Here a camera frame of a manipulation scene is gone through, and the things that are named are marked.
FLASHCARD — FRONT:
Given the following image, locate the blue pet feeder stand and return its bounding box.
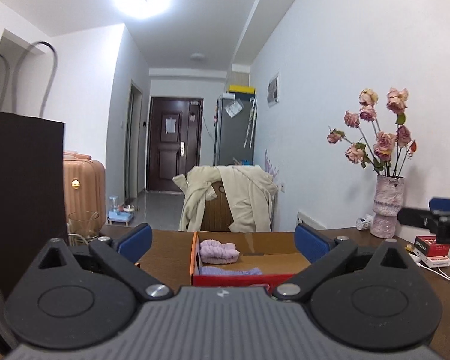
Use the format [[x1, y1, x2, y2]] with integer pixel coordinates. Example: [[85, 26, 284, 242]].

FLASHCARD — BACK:
[[107, 196, 134, 227]]

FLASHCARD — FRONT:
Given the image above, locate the dark brown entrance door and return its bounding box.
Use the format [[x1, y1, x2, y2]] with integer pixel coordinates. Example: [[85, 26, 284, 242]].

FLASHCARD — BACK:
[[147, 97, 203, 193]]

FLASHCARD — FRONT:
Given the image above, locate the light purple folded cloth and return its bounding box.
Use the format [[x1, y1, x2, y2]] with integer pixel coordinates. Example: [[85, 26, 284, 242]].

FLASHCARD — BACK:
[[199, 267, 263, 276]]

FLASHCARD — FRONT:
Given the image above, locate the black paper shopping bag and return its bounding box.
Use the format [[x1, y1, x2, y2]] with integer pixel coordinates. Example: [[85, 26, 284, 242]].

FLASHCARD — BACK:
[[0, 40, 70, 301]]

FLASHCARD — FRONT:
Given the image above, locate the brown wooden chair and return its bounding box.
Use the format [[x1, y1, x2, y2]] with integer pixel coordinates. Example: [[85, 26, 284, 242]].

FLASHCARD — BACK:
[[201, 181, 233, 232]]

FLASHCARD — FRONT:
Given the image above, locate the small white medicine bottle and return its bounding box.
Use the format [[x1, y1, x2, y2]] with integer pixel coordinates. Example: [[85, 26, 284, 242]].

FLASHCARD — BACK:
[[356, 214, 374, 231]]

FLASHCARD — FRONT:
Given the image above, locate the wall electrical panel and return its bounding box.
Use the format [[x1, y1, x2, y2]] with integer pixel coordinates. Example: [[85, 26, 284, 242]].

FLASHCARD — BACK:
[[266, 72, 280, 107]]

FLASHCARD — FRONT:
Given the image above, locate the white umbrella on fridge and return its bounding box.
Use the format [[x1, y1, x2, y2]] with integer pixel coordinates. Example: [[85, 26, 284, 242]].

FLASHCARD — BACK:
[[244, 97, 257, 148]]

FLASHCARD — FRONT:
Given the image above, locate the red orange cardboard box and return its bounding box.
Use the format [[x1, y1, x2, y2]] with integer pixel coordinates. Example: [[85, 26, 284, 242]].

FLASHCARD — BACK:
[[190, 232, 311, 292]]

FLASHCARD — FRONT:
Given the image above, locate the pink hard-shell suitcase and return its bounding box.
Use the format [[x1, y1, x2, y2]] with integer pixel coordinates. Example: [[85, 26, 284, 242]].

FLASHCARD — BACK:
[[63, 151, 105, 225]]

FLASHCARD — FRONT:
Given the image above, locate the white wall radiator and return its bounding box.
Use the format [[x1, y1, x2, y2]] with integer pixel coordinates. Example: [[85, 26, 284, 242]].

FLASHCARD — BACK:
[[297, 211, 327, 231]]

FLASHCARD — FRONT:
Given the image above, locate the lavender knitted headband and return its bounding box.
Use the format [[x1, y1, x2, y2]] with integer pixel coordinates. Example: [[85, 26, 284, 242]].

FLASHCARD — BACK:
[[199, 240, 240, 265]]

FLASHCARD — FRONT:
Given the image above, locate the red cigarette box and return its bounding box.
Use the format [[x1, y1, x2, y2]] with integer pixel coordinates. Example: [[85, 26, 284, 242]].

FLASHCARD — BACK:
[[414, 235, 450, 258]]

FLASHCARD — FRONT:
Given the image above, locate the yellow box on refrigerator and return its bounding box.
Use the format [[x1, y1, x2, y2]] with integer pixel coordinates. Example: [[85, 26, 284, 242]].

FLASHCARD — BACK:
[[227, 85, 256, 94]]

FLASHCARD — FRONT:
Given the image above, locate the dried pink rose bouquet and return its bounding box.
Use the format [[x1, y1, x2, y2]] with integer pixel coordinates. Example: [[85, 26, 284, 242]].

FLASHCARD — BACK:
[[327, 88, 418, 179]]

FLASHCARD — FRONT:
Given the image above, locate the grey refrigerator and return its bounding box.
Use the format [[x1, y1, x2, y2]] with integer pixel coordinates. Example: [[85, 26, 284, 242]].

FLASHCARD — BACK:
[[214, 93, 254, 166]]

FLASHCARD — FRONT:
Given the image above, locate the pink textured ceramic vase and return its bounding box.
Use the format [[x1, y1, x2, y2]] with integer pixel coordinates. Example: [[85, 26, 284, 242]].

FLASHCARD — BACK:
[[370, 175, 405, 239]]

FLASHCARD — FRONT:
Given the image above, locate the beige coat on chair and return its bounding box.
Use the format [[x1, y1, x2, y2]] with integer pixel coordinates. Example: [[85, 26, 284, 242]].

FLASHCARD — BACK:
[[173, 165, 279, 233]]

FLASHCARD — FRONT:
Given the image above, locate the clear glass jar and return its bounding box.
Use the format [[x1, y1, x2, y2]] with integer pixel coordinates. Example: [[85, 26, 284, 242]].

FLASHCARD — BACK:
[[67, 211, 103, 246]]

